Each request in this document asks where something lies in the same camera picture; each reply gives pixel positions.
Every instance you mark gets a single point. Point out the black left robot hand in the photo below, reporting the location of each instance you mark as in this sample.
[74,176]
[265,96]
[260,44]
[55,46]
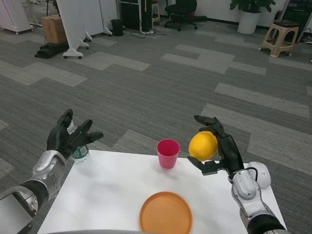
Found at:
[58,140]

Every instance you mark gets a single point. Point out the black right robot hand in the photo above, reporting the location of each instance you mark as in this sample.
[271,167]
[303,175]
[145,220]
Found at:
[229,151]

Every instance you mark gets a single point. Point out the yellow lemon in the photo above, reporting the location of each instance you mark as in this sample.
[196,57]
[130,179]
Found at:
[203,145]

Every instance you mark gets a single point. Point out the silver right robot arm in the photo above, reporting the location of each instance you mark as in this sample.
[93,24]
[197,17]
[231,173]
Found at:
[253,202]

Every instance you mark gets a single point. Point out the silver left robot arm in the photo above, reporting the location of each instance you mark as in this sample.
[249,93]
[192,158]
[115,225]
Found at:
[36,180]

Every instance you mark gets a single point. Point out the orange round plate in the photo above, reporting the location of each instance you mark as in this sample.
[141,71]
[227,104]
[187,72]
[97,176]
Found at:
[166,213]

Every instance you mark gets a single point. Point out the clear water bottle green label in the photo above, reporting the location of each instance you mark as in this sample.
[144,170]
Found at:
[80,154]

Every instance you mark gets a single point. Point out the white computer mouse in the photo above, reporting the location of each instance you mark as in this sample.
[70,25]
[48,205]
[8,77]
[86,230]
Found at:
[263,174]

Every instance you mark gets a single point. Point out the pink plastic cup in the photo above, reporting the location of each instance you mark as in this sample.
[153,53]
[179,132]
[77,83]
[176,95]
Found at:
[168,153]

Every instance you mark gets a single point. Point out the black bag on floor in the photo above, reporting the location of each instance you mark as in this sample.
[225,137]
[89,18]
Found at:
[48,50]

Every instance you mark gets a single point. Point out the brown cardboard box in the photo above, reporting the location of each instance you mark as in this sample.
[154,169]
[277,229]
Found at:
[53,28]

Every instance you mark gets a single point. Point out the white partition panel on casters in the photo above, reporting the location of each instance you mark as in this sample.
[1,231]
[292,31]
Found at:
[72,26]
[102,17]

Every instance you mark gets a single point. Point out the beige plastic stool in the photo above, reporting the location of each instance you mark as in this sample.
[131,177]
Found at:
[280,37]

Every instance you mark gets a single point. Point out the black waste bin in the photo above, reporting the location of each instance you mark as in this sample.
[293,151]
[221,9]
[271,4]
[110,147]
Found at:
[117,26]

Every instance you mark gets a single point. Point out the white plant pot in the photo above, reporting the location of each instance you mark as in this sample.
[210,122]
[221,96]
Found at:
[248,22]

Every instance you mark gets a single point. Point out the white rolling cabinet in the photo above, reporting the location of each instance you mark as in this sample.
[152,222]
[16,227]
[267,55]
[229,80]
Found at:
[14,14]

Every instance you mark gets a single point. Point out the black computer tower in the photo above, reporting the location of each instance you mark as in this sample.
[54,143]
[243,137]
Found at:
[131,13]

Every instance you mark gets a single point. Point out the black office chair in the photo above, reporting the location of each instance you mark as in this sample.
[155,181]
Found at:
[182,12]

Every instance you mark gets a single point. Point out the green potted plant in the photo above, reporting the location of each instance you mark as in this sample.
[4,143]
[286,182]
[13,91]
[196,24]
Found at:
[251,5]

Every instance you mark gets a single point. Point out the black cabinet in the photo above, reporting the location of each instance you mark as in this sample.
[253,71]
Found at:
[297,14]

